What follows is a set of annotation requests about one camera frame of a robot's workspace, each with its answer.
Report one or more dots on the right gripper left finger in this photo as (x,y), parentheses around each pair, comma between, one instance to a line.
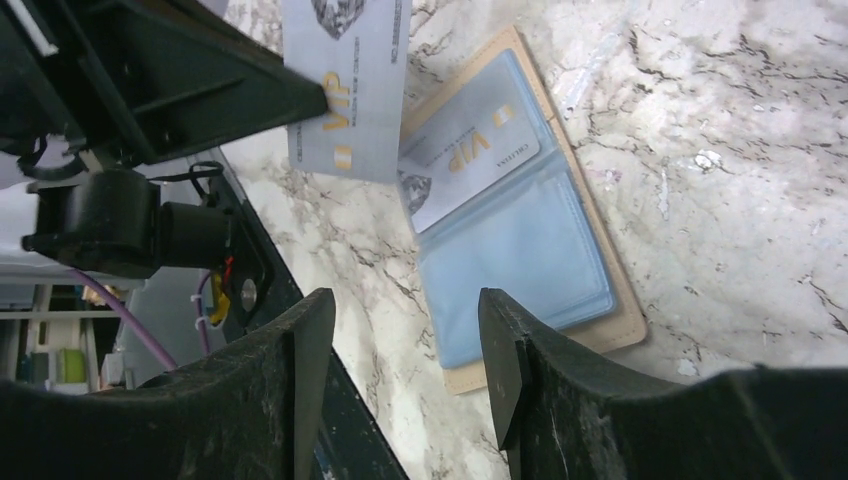
(172,427)

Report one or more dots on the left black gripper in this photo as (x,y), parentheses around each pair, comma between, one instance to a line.
(140,81)

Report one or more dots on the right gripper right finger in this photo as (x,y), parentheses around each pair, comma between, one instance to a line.
(562,411)

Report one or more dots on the silver VIP card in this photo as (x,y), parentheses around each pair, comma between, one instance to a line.
(467,146)
(357,52)

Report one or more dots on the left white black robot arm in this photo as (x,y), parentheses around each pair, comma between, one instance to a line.
(113,220)

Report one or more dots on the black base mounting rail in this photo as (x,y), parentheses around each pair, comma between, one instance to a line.
(302,416)

